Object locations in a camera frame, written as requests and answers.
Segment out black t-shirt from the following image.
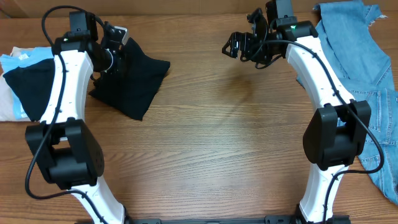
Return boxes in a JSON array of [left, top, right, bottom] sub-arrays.
[[89, 38, 170, 121]]

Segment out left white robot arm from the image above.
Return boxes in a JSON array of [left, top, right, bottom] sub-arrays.
[[24, 6, 131, 223]]

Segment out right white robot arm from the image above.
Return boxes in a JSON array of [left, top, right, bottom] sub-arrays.
[[222, 1, 371, 223]]

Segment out folded black garment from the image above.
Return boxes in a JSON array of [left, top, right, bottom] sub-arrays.
[[4, 58, 55, 121]]

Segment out folded light blue garment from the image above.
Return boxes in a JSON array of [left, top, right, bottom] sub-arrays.
[[0, 46, 55, 120]]

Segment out blue denim jeans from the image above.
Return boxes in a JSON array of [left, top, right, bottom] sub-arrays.
[[314, 1, 397, 203]]

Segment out folded beige garment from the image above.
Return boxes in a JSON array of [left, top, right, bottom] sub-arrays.
[[0, 46, 55, 123]]

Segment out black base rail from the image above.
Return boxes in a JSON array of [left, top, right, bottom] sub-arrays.
[[74, 214, 352, 224]]

